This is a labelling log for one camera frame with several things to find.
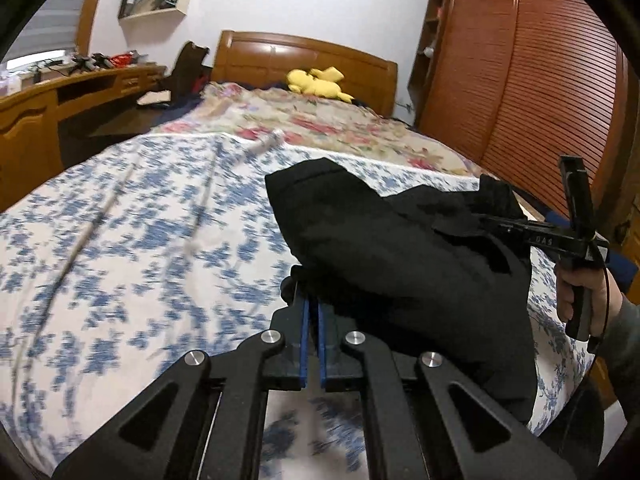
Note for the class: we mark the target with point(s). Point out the wooden louvered wardrobe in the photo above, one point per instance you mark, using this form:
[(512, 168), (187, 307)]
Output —
[(525, 85)]

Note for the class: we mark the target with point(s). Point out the wooden desk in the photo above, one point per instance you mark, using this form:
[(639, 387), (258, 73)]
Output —
[(30, 125)]

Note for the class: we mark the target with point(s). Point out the yellow plush toy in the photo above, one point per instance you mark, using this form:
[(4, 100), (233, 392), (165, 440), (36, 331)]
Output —
[(320, 82)]

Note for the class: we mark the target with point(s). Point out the red floral quilt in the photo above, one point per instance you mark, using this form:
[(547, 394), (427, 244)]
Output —
[(325, 120)]

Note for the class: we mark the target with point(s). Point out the dark wooden chair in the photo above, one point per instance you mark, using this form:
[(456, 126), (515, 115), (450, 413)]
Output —
[(187, 72)]

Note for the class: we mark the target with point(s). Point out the grey window blind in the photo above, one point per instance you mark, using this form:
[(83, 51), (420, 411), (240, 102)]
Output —
[(45, 25)]

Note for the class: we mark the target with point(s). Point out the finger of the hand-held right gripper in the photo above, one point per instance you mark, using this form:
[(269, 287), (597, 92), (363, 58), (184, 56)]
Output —
[(502, 224)]

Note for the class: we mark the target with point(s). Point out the person's right forearm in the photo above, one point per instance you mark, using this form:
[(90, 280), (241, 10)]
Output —
[(622, 345)]

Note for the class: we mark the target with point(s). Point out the red basket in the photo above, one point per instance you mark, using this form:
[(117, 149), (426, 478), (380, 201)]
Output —
[(122, 60)]

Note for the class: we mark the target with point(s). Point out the black coat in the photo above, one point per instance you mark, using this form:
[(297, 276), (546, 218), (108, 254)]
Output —
[(400, 260)]

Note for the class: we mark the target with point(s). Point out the wooden headboard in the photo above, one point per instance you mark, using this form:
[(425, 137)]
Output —
[(280, 55)]

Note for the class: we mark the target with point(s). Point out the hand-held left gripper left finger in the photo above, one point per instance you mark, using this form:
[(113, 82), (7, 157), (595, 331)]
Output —
[(303, 345)]

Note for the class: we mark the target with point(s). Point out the blue floral bed sheet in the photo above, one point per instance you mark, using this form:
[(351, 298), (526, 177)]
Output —
[(125, 260)]

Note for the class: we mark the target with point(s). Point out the person's right hand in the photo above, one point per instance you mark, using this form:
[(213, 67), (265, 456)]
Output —
[(600, 300)]

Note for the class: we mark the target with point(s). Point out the blue cloth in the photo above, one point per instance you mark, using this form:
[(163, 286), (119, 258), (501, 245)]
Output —
[(622, 265)]

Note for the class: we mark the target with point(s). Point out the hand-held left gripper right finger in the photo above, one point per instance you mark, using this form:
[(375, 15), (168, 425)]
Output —
[(323, 350)]

